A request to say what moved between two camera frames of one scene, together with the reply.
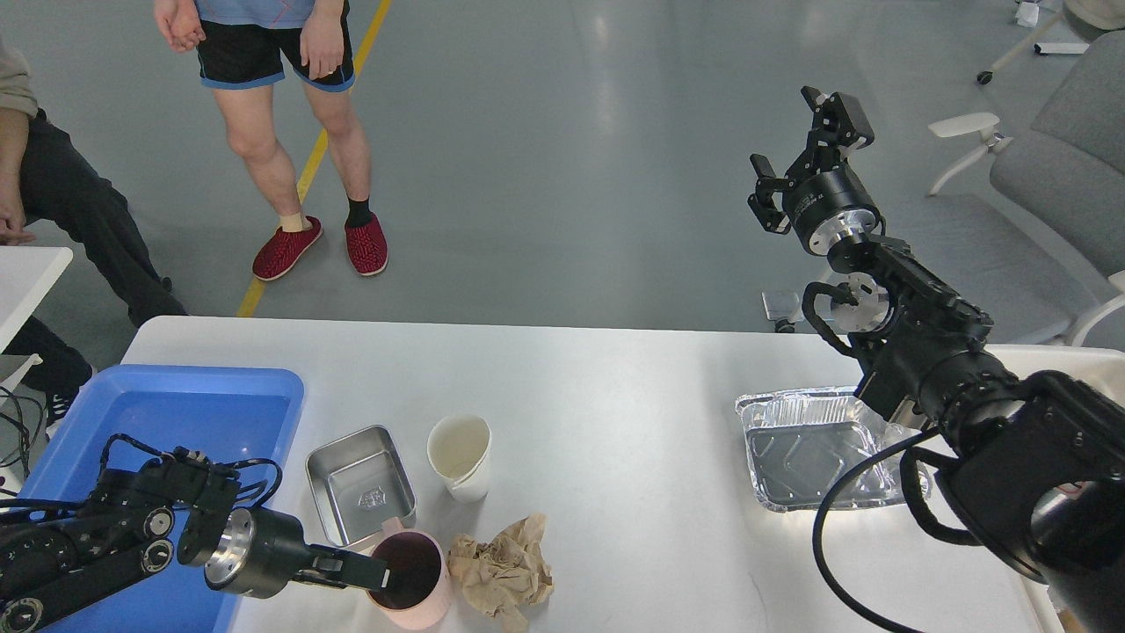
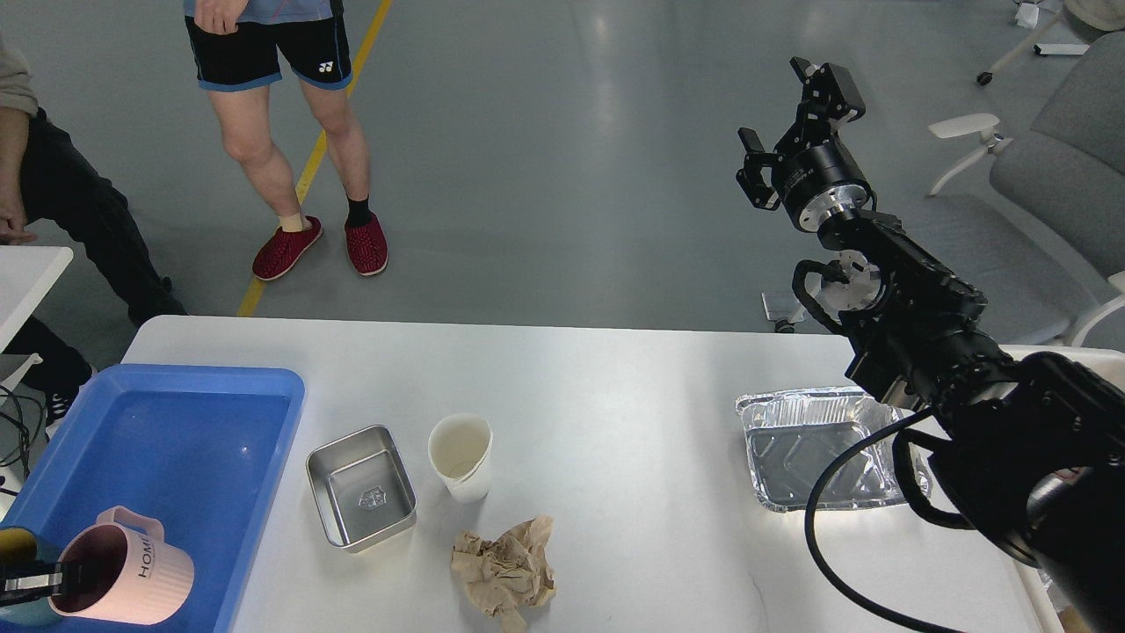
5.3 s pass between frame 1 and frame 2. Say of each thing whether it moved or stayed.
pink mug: moved
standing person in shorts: stayed
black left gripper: moved
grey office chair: stayed
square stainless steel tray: stayed
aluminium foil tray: stayed
